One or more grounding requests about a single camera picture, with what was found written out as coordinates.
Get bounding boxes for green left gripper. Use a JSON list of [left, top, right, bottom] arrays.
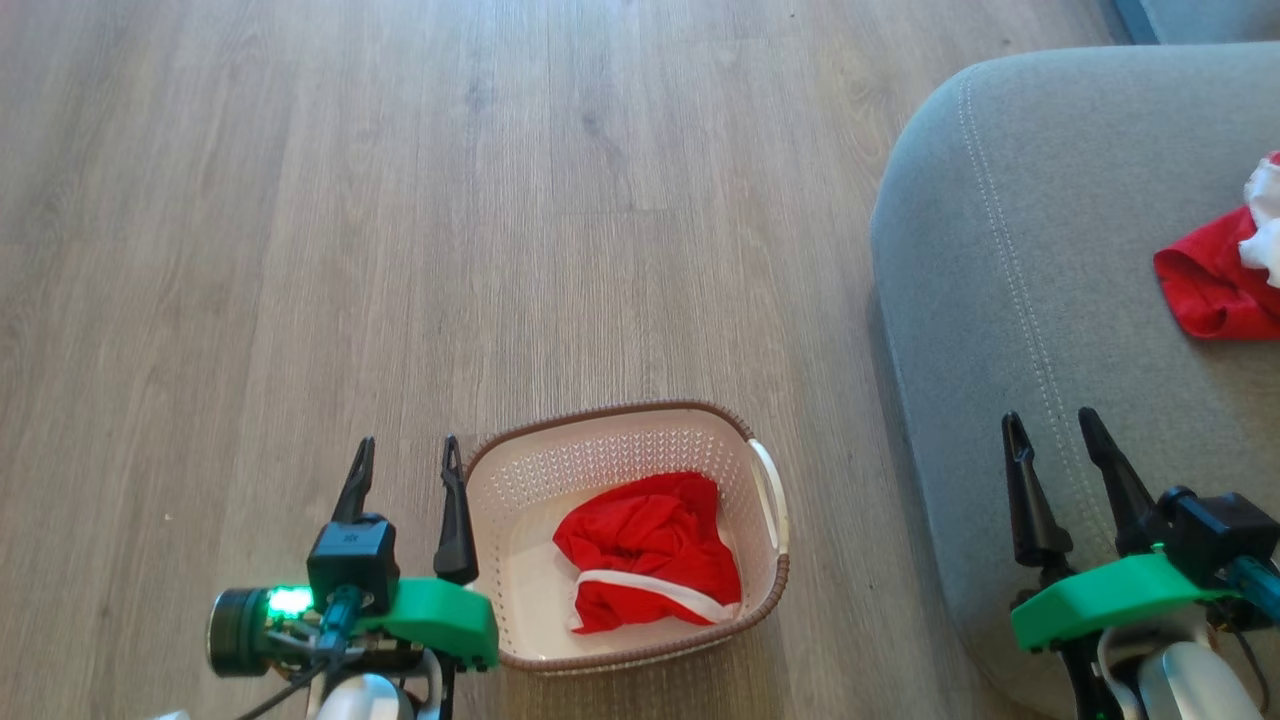
[[332, 436, 500, 672]]

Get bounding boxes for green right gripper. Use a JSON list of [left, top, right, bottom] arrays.
[[1002, 407, 1241, 653]]

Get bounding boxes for red and white garment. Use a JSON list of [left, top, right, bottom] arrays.
[[1153, 150, 1280, 341]]

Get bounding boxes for grey fabric sofa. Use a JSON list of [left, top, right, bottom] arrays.
[[870, 42, 1280, 720]]

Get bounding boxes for white woven laundry basket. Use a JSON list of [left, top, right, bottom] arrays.
[[462, 401, 791, 674]]

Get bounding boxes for red garment with white band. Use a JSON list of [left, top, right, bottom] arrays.
[[553, 472, 743, 635]]

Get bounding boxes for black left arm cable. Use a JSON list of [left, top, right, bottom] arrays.
[[238, 600, 346, 720]]

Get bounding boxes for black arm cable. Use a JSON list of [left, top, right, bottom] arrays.
[[1225, 618, 1273, 713], [238, 600, 346, 720]]

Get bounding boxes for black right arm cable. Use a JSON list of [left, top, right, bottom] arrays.
[[1225, 618, 1273, 713]]

